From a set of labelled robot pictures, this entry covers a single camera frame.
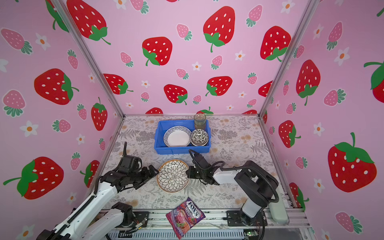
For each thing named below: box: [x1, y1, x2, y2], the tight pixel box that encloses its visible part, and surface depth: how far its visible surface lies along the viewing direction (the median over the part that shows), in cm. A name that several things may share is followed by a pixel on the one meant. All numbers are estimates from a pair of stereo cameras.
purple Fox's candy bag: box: [165, 197, 206, 240], surface depth 75 cm
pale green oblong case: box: [268, 189, 290, 224], surface depth 74 cm
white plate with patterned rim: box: [163, 125, 192, 148], surface depth 109 cm
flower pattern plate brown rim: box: [156, 159, 190, 193], surface depth 90 cm
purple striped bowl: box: [190, 139, 209, 147], surface depth 96 cm
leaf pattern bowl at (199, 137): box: [190, 128, 209, 147], surface depth 97 cm
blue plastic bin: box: [154, 119, 212, 155], surface depth 100 cm
